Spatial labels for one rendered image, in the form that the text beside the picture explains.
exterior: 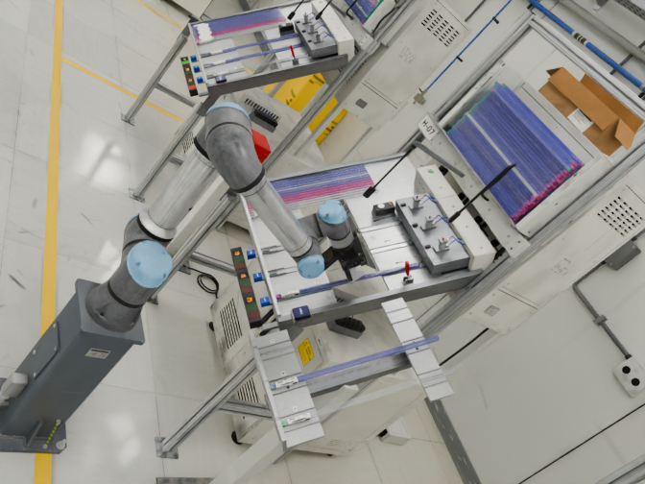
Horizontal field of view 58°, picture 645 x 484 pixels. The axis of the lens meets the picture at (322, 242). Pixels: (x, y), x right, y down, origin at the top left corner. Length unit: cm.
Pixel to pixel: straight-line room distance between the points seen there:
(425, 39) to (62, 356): 229
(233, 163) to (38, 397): 91
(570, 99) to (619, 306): 131
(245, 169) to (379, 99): 193
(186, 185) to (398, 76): 187
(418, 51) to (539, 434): 211
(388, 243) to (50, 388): 117
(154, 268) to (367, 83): 190
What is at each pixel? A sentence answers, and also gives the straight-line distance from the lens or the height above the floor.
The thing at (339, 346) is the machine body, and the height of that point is 62.
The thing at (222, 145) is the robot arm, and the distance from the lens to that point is 142.
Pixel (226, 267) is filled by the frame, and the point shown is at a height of 32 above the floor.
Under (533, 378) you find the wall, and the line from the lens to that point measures 353.
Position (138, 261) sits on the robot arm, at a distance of 158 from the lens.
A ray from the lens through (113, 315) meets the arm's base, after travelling 167.
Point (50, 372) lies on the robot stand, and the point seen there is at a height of 34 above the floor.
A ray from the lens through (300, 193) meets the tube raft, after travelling 227.
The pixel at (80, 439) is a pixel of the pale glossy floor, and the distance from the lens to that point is 218.
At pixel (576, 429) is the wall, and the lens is 340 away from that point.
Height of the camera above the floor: 170
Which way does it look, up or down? 23 degrees down
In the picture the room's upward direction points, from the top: 44 degrees clockwise
